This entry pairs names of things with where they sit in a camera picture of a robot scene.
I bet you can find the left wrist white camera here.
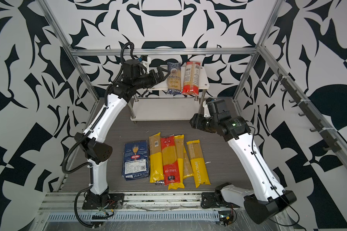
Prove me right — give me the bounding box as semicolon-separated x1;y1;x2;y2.
139;55;151;72

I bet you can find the blue Barilla pasta pack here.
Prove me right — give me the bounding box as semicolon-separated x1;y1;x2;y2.
122;140;150;181

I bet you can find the red ended spaghetti pack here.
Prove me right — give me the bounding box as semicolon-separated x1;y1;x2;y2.
182;62;200;96

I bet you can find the yellow Pastatime spaghetti pack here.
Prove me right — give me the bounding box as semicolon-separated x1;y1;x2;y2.
187;140;211;188

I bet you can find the black wall hook rail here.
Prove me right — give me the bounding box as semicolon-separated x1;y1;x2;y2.
276;68;345;153

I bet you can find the red yellow spaghetti pack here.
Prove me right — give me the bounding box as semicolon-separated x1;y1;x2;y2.
161;135;180;186

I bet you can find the white slotted cable duct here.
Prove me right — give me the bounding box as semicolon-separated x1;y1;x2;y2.
47;210;220;222

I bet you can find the yellow brown spaghetti pack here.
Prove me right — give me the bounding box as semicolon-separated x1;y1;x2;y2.
149;132;164;183

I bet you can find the small clear spaghetti pack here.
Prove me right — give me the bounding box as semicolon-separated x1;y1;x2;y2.
183;148;194;179

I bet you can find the blue yellow spaghetti pack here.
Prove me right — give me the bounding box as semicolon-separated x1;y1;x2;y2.
167;62;181;95

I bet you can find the black corrugated cable conduit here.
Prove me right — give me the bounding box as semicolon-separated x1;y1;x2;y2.
61;41;135;229

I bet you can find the yellow spaghetti pack underneath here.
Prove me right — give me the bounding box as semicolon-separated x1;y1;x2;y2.
168;135;185;190

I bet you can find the white two-tier metal shelf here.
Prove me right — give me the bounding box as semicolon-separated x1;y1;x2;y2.
129;66;210;123

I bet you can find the aluminium frame of enclosure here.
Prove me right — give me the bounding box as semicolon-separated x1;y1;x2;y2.
38;1;347;169

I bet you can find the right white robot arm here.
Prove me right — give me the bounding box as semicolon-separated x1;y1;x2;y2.
190;98;297;224

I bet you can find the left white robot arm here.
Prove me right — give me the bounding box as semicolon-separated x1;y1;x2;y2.
75;59;169;209

